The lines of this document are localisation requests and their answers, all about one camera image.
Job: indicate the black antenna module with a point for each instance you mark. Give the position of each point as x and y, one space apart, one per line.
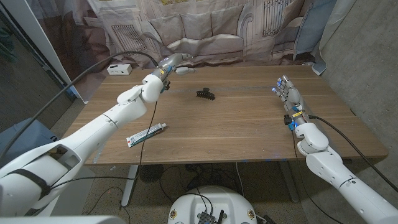
206 217

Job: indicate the grey table leg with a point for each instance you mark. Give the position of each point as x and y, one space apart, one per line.
287 180

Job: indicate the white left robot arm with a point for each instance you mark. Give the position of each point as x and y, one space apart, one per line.
93 130

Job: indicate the blue plastic bin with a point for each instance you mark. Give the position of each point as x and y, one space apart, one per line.
31 137

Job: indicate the white robot torso base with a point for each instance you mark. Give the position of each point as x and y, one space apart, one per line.
214 202

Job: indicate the white toothpaste tube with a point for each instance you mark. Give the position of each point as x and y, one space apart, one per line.
136 139

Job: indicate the white table leg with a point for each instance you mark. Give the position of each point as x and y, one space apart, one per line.
130 183

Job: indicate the black round floor fan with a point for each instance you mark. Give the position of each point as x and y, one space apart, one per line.
151 173

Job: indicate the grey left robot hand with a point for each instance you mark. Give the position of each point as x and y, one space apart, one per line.
169 63

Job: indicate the white floor unit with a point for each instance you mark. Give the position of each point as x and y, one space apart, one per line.
74 193

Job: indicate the black claw hair clip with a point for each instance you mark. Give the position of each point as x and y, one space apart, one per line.
205 94

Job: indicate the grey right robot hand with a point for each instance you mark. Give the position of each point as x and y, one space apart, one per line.
290 96

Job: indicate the pale grey hanging cloth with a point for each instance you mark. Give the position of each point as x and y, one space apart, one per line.
332 31

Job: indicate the white power strip box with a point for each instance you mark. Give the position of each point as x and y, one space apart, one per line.
119 69

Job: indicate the white partition panel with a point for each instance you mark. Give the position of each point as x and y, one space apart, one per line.
40 40

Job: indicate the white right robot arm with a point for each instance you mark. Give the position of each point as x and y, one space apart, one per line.
342 177

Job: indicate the printed sofa backdrop curtain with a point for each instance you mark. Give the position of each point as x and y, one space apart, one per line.
217 31

